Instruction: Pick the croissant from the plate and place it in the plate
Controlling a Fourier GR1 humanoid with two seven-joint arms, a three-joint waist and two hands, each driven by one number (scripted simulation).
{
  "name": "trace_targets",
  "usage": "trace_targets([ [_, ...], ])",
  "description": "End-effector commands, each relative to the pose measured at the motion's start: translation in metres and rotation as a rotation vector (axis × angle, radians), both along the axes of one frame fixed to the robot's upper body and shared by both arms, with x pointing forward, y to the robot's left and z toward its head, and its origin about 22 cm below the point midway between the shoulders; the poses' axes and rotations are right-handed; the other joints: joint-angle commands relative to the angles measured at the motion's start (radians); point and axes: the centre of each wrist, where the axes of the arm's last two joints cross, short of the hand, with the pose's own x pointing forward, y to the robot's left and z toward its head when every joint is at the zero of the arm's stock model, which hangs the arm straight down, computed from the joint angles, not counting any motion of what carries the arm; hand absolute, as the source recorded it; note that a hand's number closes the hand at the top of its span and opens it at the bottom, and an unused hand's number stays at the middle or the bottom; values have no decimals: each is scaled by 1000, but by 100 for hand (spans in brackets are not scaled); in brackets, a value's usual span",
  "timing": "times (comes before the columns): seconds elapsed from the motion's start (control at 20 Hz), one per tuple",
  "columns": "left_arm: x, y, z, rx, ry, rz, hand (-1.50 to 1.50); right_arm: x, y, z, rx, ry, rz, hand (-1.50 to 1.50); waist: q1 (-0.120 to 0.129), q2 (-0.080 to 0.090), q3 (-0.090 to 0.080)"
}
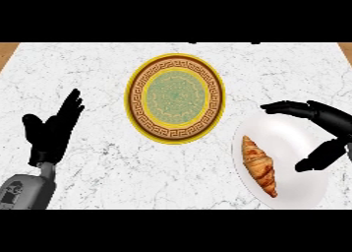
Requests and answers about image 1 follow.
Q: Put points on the golden brown croissant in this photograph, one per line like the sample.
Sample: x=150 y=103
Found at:
x=260 y=165

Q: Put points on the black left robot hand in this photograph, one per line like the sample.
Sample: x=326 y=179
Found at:
x=51 y=138

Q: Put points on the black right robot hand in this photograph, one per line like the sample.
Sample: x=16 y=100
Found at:
x=336 y=119

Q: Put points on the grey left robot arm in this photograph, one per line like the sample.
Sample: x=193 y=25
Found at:
x=29 y=190

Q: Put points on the white plate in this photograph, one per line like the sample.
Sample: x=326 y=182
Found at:
x=291 y=154

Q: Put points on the yellow brown patterned plate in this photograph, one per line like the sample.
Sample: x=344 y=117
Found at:
x=175 y=98

